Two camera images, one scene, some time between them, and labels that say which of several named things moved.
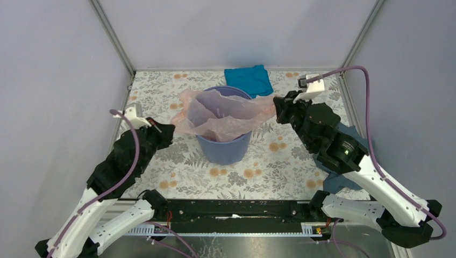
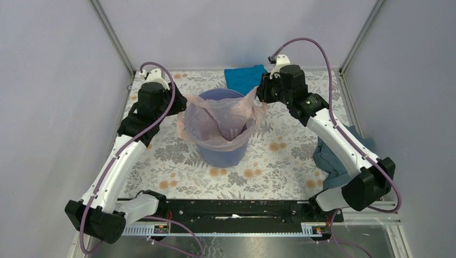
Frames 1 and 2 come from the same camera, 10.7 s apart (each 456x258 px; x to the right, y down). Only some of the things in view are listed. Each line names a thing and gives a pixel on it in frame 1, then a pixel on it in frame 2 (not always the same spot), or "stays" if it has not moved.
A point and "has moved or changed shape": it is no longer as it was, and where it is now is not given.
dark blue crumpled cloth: (334, 181) stays
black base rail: (233, 213) stays
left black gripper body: (152, 148) -> (178, 105)
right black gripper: (283, 105) -> (262, 92)
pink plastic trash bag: (221, 115) has moved or changed shape
